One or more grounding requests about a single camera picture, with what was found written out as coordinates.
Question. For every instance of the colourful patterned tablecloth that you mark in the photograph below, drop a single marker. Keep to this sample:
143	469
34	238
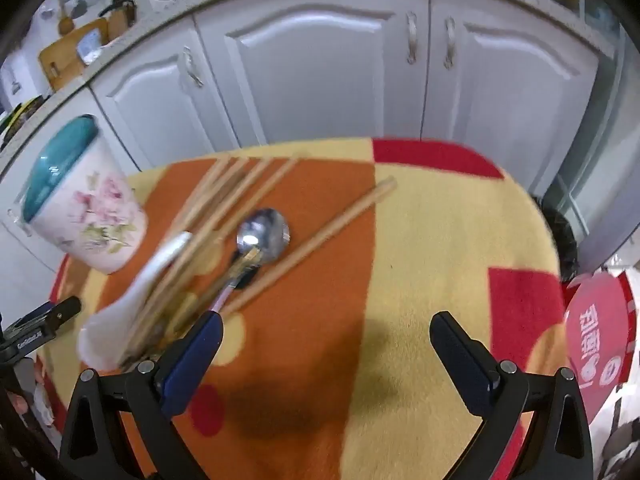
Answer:
440	240

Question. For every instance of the bundle of wooden chopsticks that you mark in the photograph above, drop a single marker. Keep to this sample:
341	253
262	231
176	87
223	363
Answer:
220	200

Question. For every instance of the red printed bag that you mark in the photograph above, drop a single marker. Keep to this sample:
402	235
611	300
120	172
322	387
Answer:
597	332

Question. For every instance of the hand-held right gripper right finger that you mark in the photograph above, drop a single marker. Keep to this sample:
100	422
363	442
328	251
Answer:
462	360

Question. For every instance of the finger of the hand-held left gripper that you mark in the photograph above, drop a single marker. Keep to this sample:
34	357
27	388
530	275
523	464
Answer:
57	312

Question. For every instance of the white cabinet door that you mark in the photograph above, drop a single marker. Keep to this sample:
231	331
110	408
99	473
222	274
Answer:
150	105
515	80
320	65

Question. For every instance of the metal spoon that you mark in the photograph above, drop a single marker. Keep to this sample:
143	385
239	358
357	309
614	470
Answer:
262	237

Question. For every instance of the wooden knife block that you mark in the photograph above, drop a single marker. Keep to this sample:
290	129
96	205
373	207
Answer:
122	16

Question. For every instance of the light wooden chopstick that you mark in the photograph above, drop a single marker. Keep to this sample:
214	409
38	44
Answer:
325	232
320	250

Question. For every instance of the floral container with teal rim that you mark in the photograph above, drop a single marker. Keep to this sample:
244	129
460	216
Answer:
95	210

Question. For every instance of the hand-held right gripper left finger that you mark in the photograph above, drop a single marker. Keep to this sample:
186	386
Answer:
192	360

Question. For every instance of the white ceramic spoon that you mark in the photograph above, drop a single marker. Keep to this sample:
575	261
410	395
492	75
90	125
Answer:
145	285

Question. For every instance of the wooden cutting board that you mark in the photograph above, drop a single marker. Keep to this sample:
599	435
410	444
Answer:
72	57

